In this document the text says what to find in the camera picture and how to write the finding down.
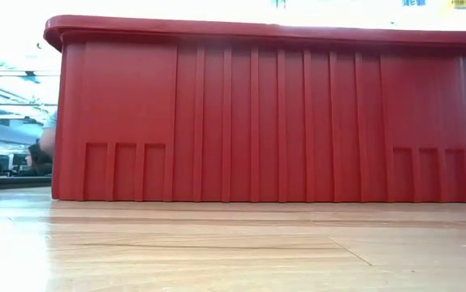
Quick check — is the person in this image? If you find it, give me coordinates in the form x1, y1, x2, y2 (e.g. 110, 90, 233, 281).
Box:
39, 109, 58, 157
24, 142, 54, 177

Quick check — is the red plastic bin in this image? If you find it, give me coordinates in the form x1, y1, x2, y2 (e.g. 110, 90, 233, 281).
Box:
43, 15, 466, 203

